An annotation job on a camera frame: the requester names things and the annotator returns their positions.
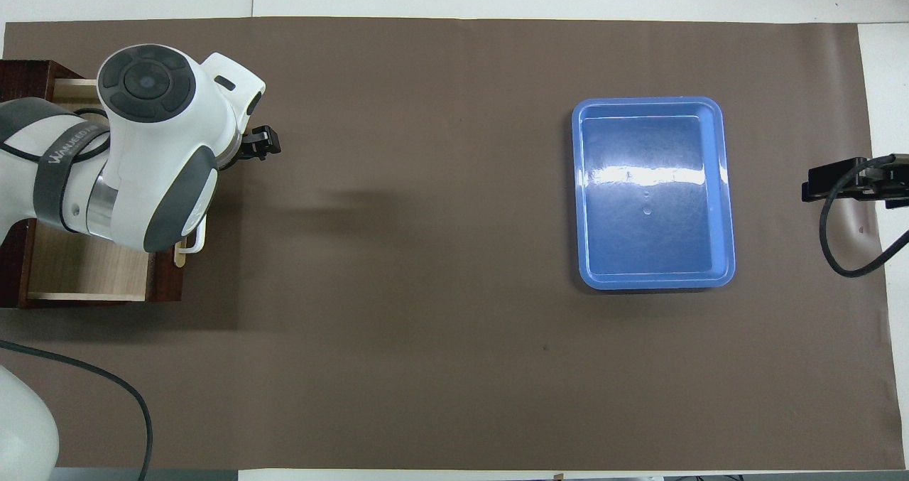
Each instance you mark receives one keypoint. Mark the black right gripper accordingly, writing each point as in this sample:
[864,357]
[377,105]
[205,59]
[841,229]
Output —
[891,179]

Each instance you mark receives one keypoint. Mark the blue plastic tray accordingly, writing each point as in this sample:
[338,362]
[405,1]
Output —
[653,239]

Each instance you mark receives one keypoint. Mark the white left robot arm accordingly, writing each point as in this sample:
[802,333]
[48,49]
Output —
[142,147]

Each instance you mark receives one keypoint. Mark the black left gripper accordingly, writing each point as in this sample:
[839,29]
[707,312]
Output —
[259,142]

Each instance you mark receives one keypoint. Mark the brown table mat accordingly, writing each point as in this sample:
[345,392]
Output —
[426,253]

